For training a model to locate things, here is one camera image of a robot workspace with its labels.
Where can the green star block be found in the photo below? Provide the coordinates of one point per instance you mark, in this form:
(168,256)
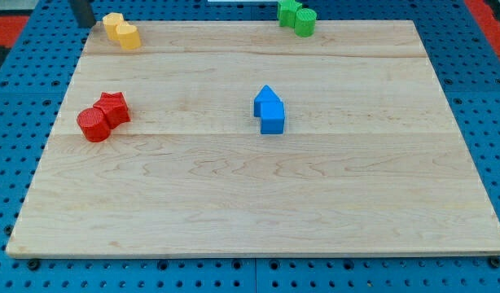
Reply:
(286,12)

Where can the green cylinder block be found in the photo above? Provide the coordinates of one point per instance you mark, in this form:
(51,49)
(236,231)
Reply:
(305,21)

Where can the red cylinder block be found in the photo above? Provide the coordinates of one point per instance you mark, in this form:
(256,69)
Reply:
(93,124)

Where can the wooden board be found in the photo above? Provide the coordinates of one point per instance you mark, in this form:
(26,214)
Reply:
(371,162)

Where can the yellow hexagon block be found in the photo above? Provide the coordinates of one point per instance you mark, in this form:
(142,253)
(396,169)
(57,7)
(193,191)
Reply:
(110,22)

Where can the red star block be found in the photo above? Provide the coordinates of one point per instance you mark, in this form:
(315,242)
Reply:
(114,108)

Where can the blue triangle block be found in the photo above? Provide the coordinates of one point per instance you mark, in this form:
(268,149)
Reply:
(265,95)

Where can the yellow heart block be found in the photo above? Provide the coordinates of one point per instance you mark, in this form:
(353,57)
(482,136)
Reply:
(128,36)

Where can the blue cube block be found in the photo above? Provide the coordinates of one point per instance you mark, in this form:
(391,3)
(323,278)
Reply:
(272,116)

